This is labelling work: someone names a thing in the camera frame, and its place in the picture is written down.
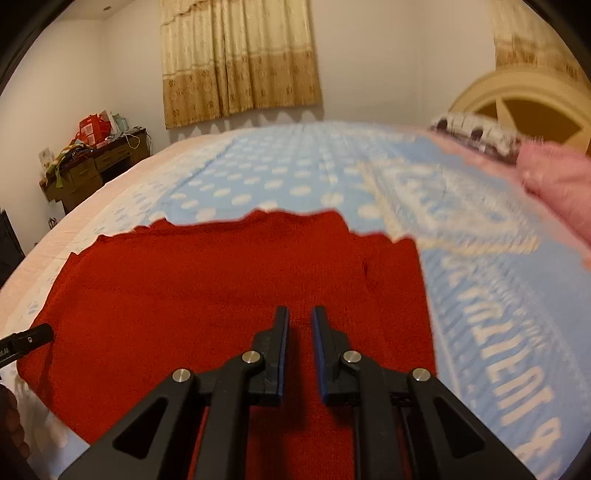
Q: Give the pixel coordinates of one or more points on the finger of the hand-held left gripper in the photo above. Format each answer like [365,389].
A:
[27,341]

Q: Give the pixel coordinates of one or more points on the red embroidered sweater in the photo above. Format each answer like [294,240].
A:
[184,286]

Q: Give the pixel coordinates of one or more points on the wide beige patterned curtain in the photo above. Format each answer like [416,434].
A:
[240,55]

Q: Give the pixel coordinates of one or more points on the person's left hand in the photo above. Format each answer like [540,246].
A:
[10,420]

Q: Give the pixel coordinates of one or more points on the cream wooden headboard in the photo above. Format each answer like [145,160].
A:
[489,92]

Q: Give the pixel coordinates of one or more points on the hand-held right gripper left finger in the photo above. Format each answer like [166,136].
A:
[270,369]

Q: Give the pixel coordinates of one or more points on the green striped cloth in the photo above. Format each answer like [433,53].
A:
[69,159]

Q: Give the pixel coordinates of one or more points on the black and white patterned pillow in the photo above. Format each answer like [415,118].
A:
[480,131]

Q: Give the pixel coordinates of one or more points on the small white box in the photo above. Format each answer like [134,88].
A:
[46,158]

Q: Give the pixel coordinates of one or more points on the brown wooden desk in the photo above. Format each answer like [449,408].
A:
[87,177]

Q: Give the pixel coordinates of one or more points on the blue printed blanket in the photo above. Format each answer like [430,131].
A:
[286,175]

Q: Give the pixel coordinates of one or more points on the white paper bag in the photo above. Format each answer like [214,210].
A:
[117,122]

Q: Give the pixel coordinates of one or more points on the dark object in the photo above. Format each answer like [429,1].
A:
[10,244]

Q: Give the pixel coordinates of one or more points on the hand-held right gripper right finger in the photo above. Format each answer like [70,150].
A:
[330,369]

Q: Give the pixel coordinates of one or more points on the red gift bag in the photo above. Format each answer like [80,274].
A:
[92,131]

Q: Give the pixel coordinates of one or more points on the narrow beige patterned curtain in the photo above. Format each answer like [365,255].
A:
[535,37]

